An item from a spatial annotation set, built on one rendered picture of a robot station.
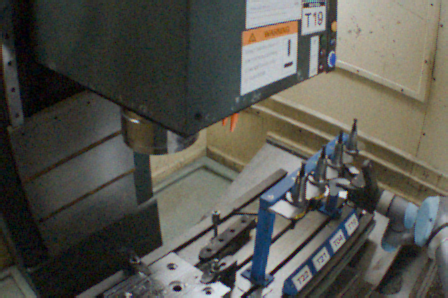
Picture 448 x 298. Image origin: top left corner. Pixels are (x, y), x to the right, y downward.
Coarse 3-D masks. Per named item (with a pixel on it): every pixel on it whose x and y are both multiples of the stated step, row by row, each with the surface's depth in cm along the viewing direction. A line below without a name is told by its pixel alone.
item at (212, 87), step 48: (48, 0) 76; (96, 0) 63; (144, 0) 54; (192, 0) 49; (240, 0) 56; (48, 48) 84; (96, 48) 68; (144, 48) 58; (192, 48) 53; (240, 48) 61; (144, 96) 62; (192, 96) 57; (240, 96) 65
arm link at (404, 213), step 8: (392, 200) 110; (400, 200) 110; (392, 208) 109; (400, 208) 108; (408, 208) 107; (416, 208) 106; (392, 216) 110; (400, 216) 108; (408, 216) 106; (416, 216) 105; (392, 224) 111; (400, 224) 109; (408, 224) 106
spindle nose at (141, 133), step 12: (120, 108) 78; (120, 120) 80; (132, 120) 76; (144, 120) 75; (132, 132) 77; (144, 132) 76; (156, 132) 76; (168, 132) 76; (132, 144) 79; (144, 144) 77; (156, 144) 77; (168, 144) 77; (180, 144) 79; (192, 144) 81
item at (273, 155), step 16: (272, 144) 203; (256, 160) 201; (272, 160) 198; (288, 160) 196; (304, 160) 193; (240, 176) 197; (256, 176) 195; (224, 192) 194; (240, 192) 192; (384, 224) 159; (368, 240) 157; (368, 256) 152; (384, 256) 149; (368, 272) 147; (384, 272) 144
